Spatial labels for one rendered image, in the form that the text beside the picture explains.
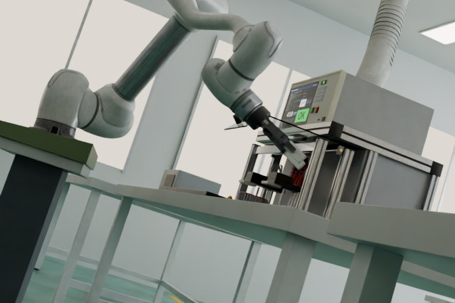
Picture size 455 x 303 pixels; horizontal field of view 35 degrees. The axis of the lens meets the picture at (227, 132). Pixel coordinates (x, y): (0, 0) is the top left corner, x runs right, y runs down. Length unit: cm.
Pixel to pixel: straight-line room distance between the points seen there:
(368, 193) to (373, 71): 163
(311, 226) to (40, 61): 581
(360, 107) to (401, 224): 161
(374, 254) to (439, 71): 761
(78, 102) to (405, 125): 120
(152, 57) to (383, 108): 88
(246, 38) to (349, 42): 595
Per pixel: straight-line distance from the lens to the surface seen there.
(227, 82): 215
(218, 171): 734
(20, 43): 711
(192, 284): 736
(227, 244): 741
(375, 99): 253
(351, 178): 240
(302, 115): 264
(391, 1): 424
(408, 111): 259
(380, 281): 103
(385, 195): 242
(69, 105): 270
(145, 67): 274
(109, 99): 278
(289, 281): 148
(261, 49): 209
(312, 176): 231
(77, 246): 395
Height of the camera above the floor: 64
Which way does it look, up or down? 8 degrees up
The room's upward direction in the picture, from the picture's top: 18 degrees clockwise
